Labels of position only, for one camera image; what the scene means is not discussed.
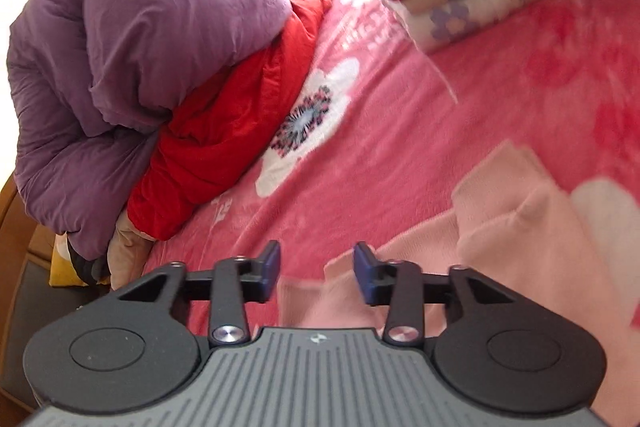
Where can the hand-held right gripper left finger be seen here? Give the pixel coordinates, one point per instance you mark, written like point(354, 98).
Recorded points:
point(270, 272)

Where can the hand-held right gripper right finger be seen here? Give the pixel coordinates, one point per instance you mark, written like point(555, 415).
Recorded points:
point(362, 274)

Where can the light pink sweatshirt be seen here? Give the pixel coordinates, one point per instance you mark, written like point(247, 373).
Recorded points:
point(525, 232)

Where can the beige cloth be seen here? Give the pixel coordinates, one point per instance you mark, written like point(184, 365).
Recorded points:
point(127, 252)

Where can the red quilt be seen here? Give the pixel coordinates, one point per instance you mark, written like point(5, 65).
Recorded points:
point(225, 132)

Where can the dark cloth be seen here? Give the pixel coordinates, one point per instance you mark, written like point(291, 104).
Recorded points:
point(87, 269)

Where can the pink floral blanket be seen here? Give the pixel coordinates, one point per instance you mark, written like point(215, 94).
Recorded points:
point(450, 107)

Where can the yellow pillow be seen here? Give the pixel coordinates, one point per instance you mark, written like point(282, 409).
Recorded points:
point(62, 274)

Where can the purple quilt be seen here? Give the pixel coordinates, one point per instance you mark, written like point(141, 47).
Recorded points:
point(150, 32)

